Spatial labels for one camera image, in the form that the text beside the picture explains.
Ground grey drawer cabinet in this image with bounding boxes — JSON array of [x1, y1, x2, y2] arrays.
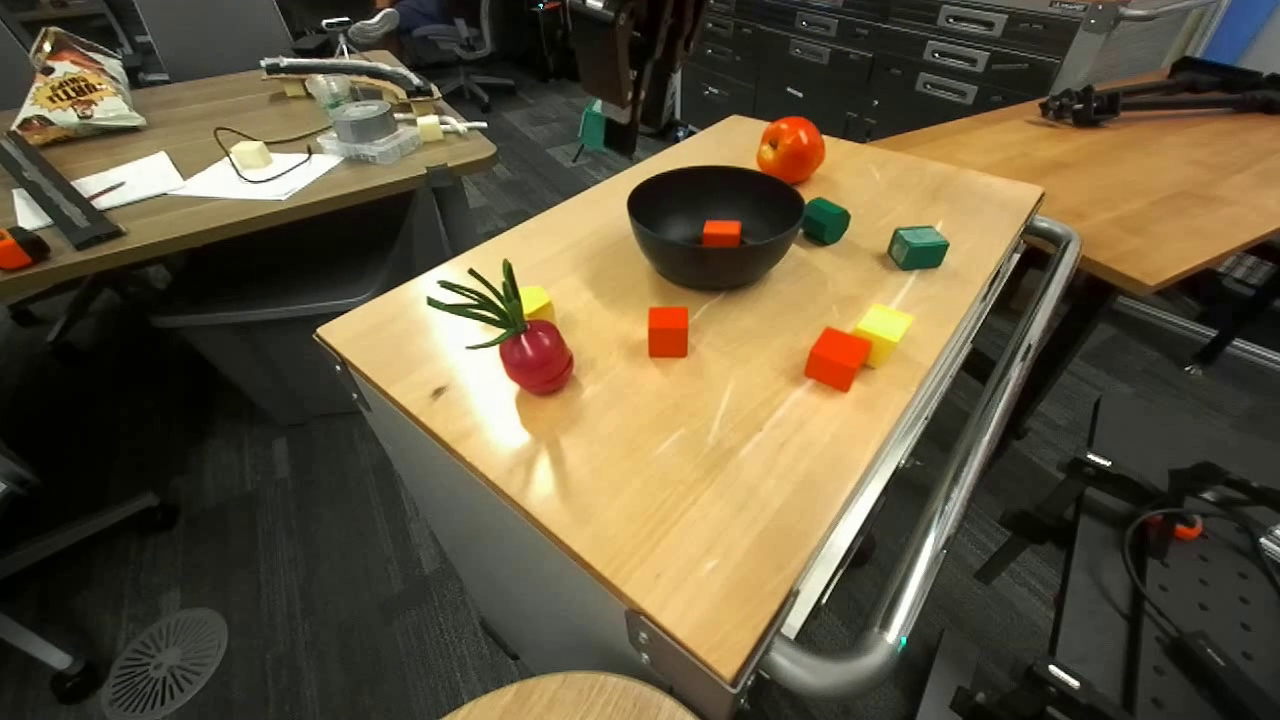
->
[[680, 0, 1217, 141]]

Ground black keyboard bar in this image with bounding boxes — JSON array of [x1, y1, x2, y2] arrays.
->
[[0, 131, 118, 248]]

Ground black tripod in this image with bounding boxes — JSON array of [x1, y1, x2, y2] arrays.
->
[[948, 446, 1280, 720]]

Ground yellow wooden block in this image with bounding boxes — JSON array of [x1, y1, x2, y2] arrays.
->
[[519, 288, 556, 320]]

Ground white metal cart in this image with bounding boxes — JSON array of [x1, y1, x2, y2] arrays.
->
[[331, 216, 1084, 720]]

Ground wooden side table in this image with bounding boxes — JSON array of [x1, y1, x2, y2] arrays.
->
[[884, 96, 1280, 295]]

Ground orange-red wooden block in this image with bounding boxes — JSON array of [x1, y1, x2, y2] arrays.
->
[[699, 220, 744, 248]]

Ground magenta toy radish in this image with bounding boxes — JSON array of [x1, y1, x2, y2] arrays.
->
[[432, 264, 575, 396]]

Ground red plastic apple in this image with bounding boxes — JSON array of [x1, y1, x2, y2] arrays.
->
[[756, 114, 825, 185]]

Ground chrome cart handle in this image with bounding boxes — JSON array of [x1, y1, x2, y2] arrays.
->
[[759, 216, 1080, 699]]

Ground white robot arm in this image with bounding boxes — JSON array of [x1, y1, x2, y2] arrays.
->
[[566, 0, 707, 127]]

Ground white paper sheets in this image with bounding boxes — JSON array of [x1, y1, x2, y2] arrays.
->
[[178, 151, 337, 198]]

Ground green hexagonal wooden block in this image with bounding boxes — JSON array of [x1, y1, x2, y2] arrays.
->
[[802, 194, 850, 242]]

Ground orange-red wooden cube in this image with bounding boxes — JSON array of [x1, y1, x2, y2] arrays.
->
[[647, 302, 689, 356], [802, 329, 871, 393]]

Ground wooden office desk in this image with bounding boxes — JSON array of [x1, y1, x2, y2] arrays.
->
[[0, 72, 495, 302]]

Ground yellow wooden cube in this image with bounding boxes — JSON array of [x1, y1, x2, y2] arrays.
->
[[850, 302, 911, 364]]

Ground round wooden stool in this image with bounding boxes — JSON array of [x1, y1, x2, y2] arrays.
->
[[442, 670, 694, 720]]

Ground black bowl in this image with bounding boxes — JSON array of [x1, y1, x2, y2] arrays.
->
[[628, 163, 802, 292]]

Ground snack chip bag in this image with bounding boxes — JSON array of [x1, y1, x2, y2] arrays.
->
[[13, 25, 143, 147]]

